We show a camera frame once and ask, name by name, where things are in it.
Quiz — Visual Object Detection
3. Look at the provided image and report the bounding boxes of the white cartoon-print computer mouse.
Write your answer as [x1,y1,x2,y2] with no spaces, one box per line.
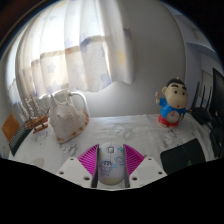
[96,141,126,187]

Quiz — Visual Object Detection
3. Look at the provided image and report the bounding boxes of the white wall shelf unit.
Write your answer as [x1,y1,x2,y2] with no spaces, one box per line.
[173,13,221,61]

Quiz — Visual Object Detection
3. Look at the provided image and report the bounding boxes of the large white conch shell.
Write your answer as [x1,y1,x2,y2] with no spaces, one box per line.
[48,94,90,144]

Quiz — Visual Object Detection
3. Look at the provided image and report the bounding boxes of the black router with antennas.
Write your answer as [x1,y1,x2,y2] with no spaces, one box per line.
[189,81,214,126]

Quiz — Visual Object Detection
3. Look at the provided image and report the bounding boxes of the wooden model sailing ship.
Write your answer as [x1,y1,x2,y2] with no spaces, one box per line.
[18,94,51,135]

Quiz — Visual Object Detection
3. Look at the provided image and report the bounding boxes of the orange wooden chair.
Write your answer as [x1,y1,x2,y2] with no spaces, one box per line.
[1,113,21,143]

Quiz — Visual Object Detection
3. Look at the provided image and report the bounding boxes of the black keyboard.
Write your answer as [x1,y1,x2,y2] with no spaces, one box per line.
[8,120,33,157]

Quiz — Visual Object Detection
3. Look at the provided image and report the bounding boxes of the white star-print curtain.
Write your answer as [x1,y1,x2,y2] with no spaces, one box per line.
[6,0,135,106]

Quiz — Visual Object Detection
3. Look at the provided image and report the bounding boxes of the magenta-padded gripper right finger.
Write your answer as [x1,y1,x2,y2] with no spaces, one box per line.
[122,143,168,188]

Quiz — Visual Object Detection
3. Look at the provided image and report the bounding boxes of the cartoon boy figurine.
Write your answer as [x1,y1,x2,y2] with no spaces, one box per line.
[154,77,190,129]

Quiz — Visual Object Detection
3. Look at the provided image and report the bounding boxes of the black computer monitor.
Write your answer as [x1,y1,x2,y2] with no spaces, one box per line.
[209,67,224,158]

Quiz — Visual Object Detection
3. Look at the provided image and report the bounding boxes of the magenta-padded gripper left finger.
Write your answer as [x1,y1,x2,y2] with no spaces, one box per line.
[55,143,100,188]

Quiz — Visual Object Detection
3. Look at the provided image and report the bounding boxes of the white printed tablecloth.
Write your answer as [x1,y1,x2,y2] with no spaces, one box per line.
[7,113,218,191]

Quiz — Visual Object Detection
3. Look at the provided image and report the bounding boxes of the black mouse pad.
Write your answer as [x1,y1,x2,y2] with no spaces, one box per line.
[159,138,209,176]

